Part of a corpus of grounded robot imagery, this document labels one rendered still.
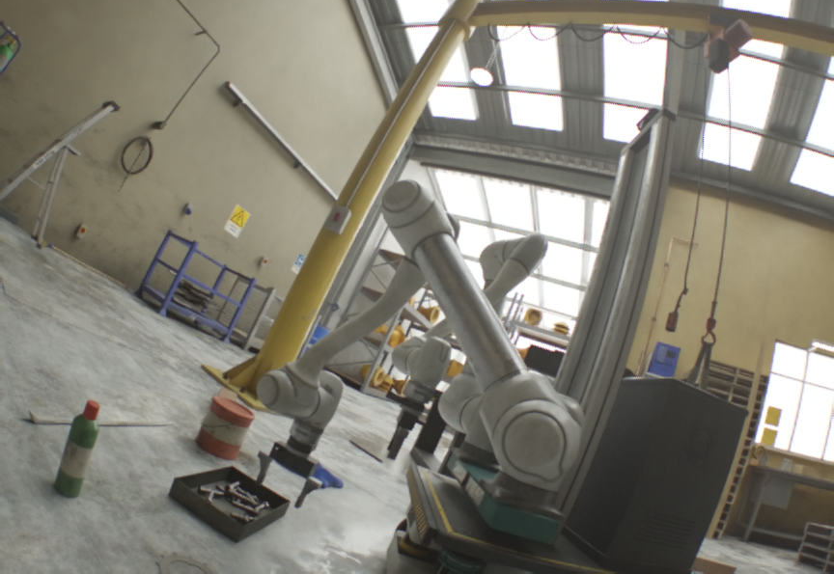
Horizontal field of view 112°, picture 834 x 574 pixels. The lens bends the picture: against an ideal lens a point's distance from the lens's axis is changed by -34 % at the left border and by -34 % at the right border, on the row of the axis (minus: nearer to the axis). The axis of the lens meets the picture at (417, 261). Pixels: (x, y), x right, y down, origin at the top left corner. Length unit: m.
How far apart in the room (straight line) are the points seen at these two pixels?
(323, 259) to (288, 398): 2.21
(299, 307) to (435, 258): 2.24
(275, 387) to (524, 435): 0.57
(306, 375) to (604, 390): 0.77
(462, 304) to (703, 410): 0.75
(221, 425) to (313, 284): 1.69
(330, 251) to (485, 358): 2.43
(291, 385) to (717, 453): 1.15
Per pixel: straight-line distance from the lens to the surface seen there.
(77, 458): 1.03
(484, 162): 9.02
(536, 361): 4.89
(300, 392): 1.04
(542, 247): 1.56
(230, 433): 1.70
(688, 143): 8.16
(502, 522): 0.97
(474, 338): 0.86
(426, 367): 1.30
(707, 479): 1.32
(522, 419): 0.74
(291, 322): 3.10
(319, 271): 3.14
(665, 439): 1.19
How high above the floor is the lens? 0.59
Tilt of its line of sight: 15 degrees up
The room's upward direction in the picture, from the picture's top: 25 degrees clockwise
